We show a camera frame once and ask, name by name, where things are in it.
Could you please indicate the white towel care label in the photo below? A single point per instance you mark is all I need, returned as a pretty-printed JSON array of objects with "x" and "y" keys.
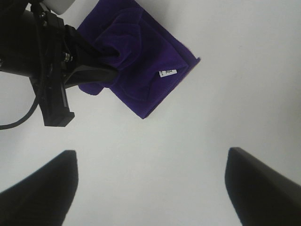
[{"x": 167, "y": 73}]

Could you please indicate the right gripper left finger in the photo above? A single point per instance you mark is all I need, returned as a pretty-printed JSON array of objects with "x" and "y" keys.
[{"x": 44, "y": 197}]

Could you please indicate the purple microfiber towel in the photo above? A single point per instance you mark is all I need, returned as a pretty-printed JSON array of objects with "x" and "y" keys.
[{"x": 133, "y": 42}]

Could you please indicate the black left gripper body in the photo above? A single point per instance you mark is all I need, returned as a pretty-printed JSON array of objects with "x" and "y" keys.
[{"x": 50, "y": 92}]

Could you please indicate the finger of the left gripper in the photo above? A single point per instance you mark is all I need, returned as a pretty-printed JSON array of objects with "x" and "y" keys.
[
  {"x": 84, "y": 74},
  {"x": 83, "y": 52}
]

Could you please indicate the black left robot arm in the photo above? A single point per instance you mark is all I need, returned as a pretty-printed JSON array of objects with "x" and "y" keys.
[{"x": 36, "y": 43}]

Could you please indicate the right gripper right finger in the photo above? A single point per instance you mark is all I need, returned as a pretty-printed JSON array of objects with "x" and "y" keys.
[{"x": 260, "y": 195}]

